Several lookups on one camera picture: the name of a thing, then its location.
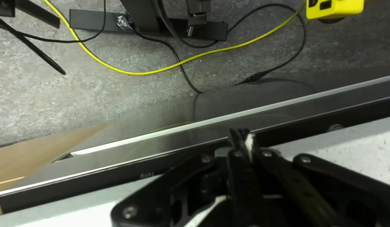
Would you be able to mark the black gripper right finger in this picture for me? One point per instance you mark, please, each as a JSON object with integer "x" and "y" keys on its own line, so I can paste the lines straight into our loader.
{"x": 312, "y": 189}

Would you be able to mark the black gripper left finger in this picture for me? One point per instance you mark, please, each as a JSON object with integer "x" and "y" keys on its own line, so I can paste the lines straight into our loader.
{"x": 236, "y": 184}

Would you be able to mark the stained cream cloth towel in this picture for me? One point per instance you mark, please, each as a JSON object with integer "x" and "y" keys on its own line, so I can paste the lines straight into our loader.
{"x": 249, "y": 142}

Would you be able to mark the yellow clamp tool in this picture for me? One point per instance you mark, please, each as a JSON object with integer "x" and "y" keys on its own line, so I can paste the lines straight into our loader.
{"x": 335, "y": 8}

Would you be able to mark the brown wooden drawer front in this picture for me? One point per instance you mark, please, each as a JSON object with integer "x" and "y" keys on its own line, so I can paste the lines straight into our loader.
{"x": 31, "y": 159}

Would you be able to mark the black stand base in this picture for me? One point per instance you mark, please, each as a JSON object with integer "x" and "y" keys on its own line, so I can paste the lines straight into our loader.
{"x": 97, "y": 22}

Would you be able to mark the black tripod leg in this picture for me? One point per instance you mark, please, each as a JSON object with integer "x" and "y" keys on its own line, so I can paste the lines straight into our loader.
{"x": 31, "y": 45}

